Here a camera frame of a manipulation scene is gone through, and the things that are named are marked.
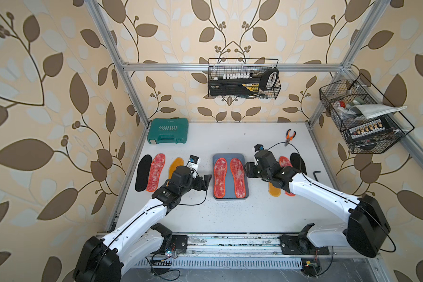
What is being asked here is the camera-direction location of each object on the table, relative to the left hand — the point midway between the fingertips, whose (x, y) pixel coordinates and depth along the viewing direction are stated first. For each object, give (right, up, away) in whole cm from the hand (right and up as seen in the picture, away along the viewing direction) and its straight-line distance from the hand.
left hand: (202, 172), depth 81 cm
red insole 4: (+45, +2, +19) cm, 49 cm away
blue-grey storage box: (+13, -7, +13) cm, 20 cm away
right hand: (+21, +2, +3) cm, 22 cm away
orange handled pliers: (+53, +16, +31) cm, 63 cm away
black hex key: (+61, -3, +15) cm, 63 cm away
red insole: (-28, +1, +18) cm, 33 cm away
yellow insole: (-17, +2, +20) cm, 26 cm away
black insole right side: (+54, +2, +21) cm, 58 cm away
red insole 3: (+18, -4, +15) cm, 24 cm away
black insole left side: (-35, -4, +15) cm, 38 cm away
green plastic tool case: (-25, +21, +31) cm, 45 cm away
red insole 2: (+8, -2, +16) cm, 18 cm away
